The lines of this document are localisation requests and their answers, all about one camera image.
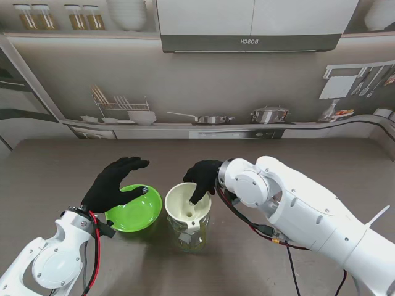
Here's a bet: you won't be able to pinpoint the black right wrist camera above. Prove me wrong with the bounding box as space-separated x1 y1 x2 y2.
228 191 244 207

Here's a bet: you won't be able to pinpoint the red and black left arm cables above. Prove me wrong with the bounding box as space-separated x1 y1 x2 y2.
80 211 102 296

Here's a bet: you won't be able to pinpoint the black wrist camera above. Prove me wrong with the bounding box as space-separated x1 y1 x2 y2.
99 220 117 239
228 191 244 207

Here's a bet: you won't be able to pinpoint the printed kitchen backdrop poster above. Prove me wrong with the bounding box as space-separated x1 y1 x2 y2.
0 0 395 161

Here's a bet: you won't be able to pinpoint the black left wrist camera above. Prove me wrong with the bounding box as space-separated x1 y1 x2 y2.
99 220 117 239

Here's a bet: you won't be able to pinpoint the green mung beans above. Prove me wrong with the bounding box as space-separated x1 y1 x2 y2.
176 223 208 252

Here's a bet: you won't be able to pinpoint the clear glass jar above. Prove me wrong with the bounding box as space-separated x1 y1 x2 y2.
167 212 211 253

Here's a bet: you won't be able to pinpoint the bright green plastic bowl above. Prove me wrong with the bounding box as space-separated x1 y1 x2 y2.
104 184 163 232

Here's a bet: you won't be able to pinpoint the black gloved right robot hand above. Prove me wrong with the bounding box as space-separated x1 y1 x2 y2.
182 159 225 206

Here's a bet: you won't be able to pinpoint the cream plastic funnel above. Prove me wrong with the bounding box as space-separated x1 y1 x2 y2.
164 182 213 232

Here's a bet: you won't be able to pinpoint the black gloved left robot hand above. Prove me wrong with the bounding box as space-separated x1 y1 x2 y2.
80 157 151 214

